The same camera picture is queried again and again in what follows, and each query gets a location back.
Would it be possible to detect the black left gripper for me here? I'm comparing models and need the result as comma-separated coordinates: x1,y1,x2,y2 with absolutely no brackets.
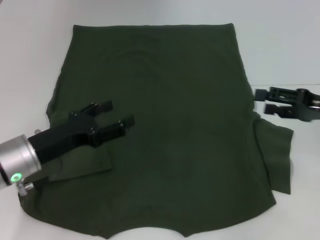
27,99,136,165

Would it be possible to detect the dark green shirt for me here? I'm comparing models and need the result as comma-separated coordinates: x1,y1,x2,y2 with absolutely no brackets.
18,22,294,239

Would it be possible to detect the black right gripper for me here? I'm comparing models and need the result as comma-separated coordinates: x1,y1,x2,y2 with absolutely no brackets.
254,86,320,123

